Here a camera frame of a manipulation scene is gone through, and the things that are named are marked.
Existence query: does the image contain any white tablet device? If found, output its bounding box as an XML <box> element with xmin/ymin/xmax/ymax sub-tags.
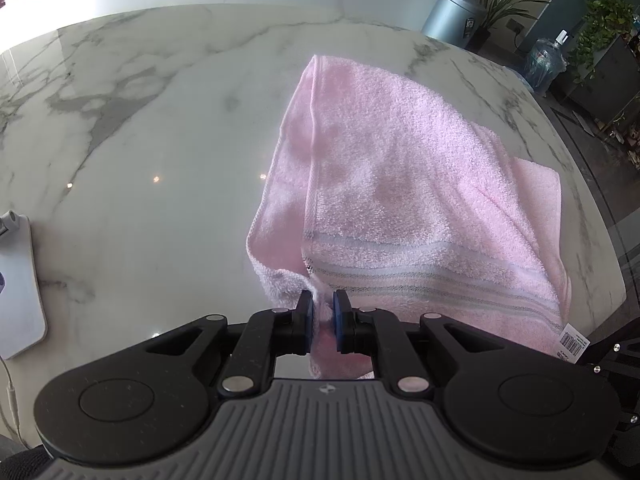
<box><xmin>0</xmin><ymin>210</ymin><xmax>48</xmax><ymax>360</ymax></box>

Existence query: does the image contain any potted green plant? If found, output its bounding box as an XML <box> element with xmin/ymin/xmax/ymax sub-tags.
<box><xmin>466</xmin><ymin>0</ymin><xmax>548</xmax><ymax>53</ymax></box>

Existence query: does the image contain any pink towel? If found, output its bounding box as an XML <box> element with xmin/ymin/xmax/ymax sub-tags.
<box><xmin>246</xmin><ymin>55</ymin><xmax>572</xmax><ymax>379</ymax></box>

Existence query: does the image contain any white charging cable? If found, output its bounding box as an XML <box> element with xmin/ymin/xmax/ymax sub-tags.
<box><xmin>0</xmin><ymin>356</ymin><xmax>32</xmax><ymax>449</ymax></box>

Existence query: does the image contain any grey metal trash can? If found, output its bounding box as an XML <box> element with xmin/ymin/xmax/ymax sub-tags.
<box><xmin>422</xmin><ymin>0</ymin><xmax>486</xmax><ymax>48</ymax></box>

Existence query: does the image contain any blue water jug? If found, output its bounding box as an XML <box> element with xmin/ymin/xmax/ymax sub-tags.
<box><xmin>523</xmin><ymin>29</ymin><xmax>568</xmax><ymax>96</ymax></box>

